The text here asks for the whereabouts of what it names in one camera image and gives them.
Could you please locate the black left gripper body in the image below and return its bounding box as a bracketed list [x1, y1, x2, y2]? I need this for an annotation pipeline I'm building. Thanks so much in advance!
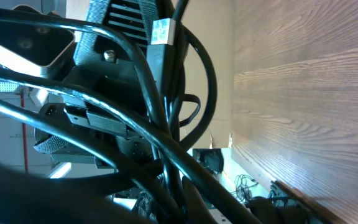
[32, 1, 167, 168]

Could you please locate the black usb cable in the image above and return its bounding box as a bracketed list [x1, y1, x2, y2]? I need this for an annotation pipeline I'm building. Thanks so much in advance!
[146, 17, 186, 100]
[0, 0, 260, 224]

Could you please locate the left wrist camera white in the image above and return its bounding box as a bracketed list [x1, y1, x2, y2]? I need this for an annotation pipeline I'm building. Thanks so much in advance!
[0, 21, 75, 78]

